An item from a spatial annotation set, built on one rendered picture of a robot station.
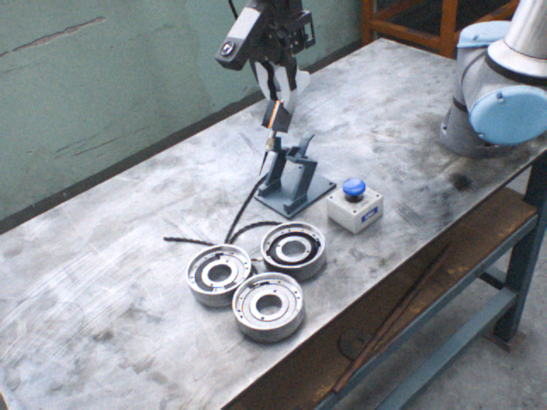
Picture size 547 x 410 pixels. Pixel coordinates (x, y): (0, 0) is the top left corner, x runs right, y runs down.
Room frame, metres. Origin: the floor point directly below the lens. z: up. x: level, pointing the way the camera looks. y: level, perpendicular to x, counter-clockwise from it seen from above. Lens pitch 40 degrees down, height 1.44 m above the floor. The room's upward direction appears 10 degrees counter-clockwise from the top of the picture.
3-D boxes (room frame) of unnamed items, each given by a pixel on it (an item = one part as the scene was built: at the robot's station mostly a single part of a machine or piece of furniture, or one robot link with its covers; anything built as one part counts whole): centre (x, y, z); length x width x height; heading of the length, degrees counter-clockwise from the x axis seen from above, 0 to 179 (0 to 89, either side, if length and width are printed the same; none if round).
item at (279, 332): (0.50, 0.03, 0.82); 0.10 x 0.10 x 0.04
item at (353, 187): (0.69, -0.14, 0.85); 0.04 x 0.04 x 0.05
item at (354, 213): (0.69, -0.15, 0.82); 0.08 x 0.07 x 0.05; 123
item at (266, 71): (0.82, -0.04, 1.02); 0.06 x 0.03 x 0.09; 130
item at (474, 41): (0.86, -0.44, 0.97); 0.13 x 0.12 x 0.14; 166
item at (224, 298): (0.58, 0.10, 0.82); 0.10 x 0.10 x 0.04
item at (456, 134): (0.86, -0.44, 0.85); 0.15 x 0.15 x 0.10
